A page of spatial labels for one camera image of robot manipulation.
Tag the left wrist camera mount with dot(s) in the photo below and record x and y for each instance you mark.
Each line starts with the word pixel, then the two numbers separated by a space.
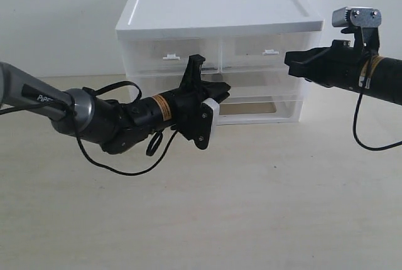
pixel 211 109

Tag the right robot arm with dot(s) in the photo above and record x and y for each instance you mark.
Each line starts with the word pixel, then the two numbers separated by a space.
pixel 380 78

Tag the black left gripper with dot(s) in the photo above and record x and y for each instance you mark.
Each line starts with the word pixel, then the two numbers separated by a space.
pixel 190 94

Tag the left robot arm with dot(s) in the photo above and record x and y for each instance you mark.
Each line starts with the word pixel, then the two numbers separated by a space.
pixel 115 126

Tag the clear plastic container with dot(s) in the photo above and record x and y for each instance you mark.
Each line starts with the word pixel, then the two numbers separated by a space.
pixel 246 87

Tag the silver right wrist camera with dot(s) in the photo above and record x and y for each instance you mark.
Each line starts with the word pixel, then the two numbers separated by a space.
pixel 352 16

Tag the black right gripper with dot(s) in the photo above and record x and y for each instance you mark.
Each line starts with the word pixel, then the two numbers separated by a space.
pixel 339 65

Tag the white plastic drawer cabinet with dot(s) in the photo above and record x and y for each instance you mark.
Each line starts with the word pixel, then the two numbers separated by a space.
pixel 178 19

